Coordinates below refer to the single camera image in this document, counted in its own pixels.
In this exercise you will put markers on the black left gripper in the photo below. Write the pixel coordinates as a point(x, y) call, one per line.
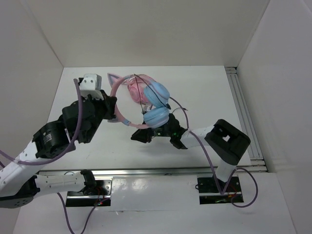
point(108, 103)

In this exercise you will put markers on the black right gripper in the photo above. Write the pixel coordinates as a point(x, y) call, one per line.
point(143, 135)

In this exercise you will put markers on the pink blue cat-ear headphones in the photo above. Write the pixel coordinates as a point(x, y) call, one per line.
point(150, 94)

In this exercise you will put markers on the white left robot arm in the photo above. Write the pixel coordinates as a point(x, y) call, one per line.
point(20, 182)

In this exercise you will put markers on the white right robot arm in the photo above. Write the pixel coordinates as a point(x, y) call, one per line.
point(229, 143)

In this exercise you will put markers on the pink wrapped headphones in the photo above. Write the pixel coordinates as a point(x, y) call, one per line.
point(136, 85)

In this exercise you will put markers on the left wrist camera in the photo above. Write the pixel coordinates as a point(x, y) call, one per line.
point(90, 82)

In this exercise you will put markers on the aluminium front rail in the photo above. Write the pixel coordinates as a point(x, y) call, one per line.
point(157, 171)

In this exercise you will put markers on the aluminium rail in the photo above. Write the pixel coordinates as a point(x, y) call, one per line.
point(257, 161)
point(157, 171)

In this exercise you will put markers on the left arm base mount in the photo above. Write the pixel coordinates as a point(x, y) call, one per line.
point(100, 195)

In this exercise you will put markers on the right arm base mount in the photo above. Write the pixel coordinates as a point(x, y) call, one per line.
point(209, 194)

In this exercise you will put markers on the aluminium right side rail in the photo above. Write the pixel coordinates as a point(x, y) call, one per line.
point(257, 161)

